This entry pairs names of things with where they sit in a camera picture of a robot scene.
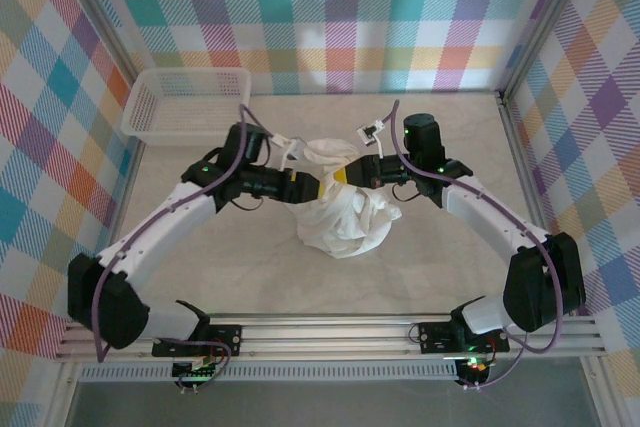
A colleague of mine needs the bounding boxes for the aluminium mounting rail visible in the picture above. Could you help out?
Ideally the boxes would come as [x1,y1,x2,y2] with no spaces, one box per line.
[53,314,610,364]

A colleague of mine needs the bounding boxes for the white plastic mesh basket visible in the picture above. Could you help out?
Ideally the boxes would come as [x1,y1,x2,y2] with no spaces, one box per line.
[119,66,253,147]

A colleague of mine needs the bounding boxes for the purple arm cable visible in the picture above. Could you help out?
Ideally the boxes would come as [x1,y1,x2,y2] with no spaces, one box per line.
[93,103,277,394]
[382,99,566,391]

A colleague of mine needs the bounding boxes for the aluminium frame leg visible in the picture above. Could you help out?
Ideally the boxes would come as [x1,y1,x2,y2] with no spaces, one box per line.
[579,361,617,427]
[47,361,84,427]

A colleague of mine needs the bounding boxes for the controller circuit board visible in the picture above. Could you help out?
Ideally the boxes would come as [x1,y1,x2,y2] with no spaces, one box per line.
[457,355,490,384]
[171,357,222,384]

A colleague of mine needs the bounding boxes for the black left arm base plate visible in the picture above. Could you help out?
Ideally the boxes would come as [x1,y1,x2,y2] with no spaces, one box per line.
[151,324,245,359]

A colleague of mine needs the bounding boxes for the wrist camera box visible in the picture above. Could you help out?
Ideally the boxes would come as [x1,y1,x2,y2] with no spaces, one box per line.
[278,135,310,162]
[355,122,382,147]

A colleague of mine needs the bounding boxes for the aluminium table edge rail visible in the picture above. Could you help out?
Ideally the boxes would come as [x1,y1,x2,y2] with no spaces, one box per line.
[107,139,147,256]
[497,91,575,317]

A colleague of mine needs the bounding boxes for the left controller circuit board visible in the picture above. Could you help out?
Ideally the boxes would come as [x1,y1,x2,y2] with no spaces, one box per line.
[171,357,222,384]

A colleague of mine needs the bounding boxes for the white t-shirt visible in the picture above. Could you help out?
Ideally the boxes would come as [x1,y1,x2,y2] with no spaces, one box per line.
[295,136,405,261]

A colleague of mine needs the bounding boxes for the right controller circuit board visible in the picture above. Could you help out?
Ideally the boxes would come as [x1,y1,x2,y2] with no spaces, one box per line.
[457,355,490,384]

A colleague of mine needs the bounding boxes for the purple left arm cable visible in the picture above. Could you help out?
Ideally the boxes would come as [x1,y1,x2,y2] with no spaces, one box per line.
[93,103,277,394]

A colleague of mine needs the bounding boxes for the slotted grey cable duct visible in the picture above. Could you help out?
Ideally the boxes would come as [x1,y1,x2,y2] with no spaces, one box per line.
[78,364,462,384]

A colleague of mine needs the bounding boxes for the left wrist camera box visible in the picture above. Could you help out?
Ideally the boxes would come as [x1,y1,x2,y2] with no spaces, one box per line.
[278,135,310,162]

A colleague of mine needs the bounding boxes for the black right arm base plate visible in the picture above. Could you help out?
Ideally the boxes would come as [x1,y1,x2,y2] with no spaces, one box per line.
[417,317,511,354]

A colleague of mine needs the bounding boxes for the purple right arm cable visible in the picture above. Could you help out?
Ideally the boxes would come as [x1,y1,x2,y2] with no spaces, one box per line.
[382,99,566,391]

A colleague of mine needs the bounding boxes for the aluminium frame post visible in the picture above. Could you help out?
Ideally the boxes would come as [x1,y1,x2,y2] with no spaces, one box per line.
[498,0,601,98]
[49,0,146,81]

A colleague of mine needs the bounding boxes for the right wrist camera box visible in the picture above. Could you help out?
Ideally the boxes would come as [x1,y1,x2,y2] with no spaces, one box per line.
[355,122,382,147]

